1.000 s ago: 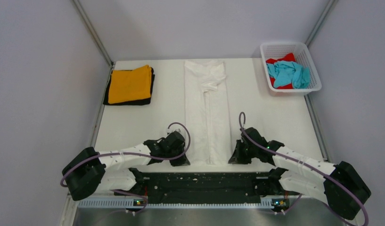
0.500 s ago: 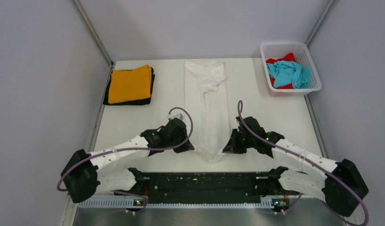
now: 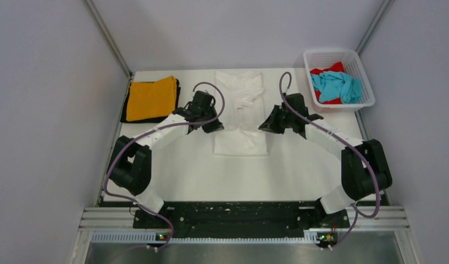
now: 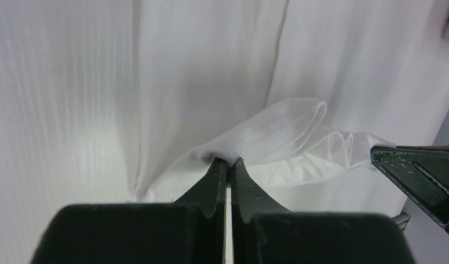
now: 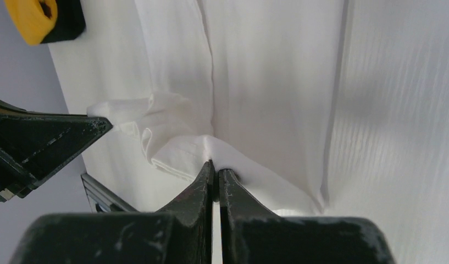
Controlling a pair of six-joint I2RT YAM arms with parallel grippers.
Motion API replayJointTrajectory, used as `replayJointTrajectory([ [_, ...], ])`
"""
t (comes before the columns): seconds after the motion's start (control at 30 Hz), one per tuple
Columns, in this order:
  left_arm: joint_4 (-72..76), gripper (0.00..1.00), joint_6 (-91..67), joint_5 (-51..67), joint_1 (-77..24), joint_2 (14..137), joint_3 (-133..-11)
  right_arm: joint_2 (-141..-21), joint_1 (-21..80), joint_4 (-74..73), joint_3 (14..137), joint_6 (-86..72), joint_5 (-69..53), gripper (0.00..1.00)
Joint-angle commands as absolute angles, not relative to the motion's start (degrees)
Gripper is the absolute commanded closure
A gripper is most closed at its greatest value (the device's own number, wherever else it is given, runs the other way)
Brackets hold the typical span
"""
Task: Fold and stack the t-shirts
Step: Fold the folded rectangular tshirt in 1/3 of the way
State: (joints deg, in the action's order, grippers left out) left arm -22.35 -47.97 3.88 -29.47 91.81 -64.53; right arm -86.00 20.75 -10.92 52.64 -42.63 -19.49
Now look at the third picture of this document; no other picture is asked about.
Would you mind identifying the white slotted cable duct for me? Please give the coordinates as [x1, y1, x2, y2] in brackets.
[91, 231, 320, 244]

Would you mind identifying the folded black t shirt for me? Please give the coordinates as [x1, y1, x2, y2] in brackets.
[120, 79, 182, 124]

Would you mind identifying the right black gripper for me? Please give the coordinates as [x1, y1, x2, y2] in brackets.
[260, 104, 295, 134]

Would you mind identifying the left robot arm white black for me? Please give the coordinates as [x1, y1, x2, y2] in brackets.
[107, 91, 224, 227]

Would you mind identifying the white t shirt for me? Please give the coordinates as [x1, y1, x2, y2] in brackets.
[213, 70, 268, 157]

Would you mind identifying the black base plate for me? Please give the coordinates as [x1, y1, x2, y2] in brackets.
[133, 201, 350, 239]

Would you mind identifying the corner metal post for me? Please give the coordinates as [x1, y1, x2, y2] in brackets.
[356, 0, 395, 56]
[82, 0, 132, 79]

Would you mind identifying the white plastic basket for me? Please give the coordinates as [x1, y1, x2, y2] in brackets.
[303, 48, 375, 112]

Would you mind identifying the red t shirt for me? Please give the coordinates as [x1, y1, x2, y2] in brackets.
[310, 62, 345, 105]

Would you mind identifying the left corner metal post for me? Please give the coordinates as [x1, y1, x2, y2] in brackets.
[82, 0, 132, 79]

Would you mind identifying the folded orange t shirt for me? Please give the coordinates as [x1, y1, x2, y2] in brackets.
[126, 75, 178, 123]

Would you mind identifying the cyan t shirt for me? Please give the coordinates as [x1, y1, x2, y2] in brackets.
[311, 71, 362, 105]

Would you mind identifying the right corner metal post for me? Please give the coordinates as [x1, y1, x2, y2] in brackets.
[356, 0, 395, 56]

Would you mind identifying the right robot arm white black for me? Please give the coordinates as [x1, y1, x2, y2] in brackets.
[258, 93, 392, 227]

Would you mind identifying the aluminium rail frame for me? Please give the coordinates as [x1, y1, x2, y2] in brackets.
[79, 206, 411, 232]

